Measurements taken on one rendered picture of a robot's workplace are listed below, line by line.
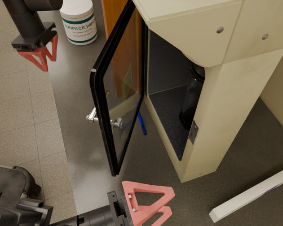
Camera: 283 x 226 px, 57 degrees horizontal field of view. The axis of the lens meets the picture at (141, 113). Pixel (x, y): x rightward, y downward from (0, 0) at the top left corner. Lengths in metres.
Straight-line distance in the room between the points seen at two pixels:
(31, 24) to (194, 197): 0.61
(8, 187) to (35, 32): 1.16
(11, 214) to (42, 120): 1.73
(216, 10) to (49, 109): 1.96
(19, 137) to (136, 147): 1.41
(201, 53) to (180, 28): 0.06
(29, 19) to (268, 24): 0.49
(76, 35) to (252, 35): 0.85
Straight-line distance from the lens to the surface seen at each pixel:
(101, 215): 0.44
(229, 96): 0.47
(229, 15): 0.34
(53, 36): 0.71
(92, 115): 0.58
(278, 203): 0.85
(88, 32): 1.13
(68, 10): 1.10
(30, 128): 2.14
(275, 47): 0.44
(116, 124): 0.56
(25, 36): 0.69
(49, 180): 1.89
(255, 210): 0.82
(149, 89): 0.83
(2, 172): 1.75
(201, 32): 0.33
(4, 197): 1.68
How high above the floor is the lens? 1.67
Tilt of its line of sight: 55 degrees down
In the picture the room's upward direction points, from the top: straight up
